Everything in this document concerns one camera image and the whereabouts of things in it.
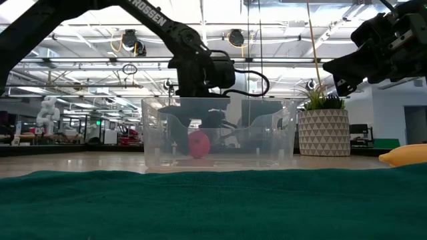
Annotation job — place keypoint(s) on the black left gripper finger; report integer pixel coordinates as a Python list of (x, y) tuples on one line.
[(213, 120), (181, 133)]

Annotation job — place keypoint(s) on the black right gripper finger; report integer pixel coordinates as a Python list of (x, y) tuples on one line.
[(345, 87), (350, 65)]

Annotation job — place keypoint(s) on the red toy apple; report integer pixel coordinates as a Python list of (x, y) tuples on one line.
[(199, 145)]

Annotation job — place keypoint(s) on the clear plastic tupperware container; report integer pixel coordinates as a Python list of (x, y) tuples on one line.
[(267, 146)]

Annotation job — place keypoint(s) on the yellow toy banana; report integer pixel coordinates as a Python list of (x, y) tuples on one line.
[(407, 155)]

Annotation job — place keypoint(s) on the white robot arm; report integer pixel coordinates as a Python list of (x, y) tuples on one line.
[(48, 113)]

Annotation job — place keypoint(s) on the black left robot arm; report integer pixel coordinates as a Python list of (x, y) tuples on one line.
[(156, 18)]

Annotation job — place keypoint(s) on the potted plant in patterned pot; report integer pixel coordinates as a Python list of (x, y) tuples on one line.
[(323, 133)]

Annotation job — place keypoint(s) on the green board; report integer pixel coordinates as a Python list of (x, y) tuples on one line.
[(387, 143)]

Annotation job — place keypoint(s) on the dark green cloth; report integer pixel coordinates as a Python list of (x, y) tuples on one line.
[(213, 206)]

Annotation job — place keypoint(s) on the black metal table frame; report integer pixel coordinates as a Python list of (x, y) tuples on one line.
[(66, 150)]

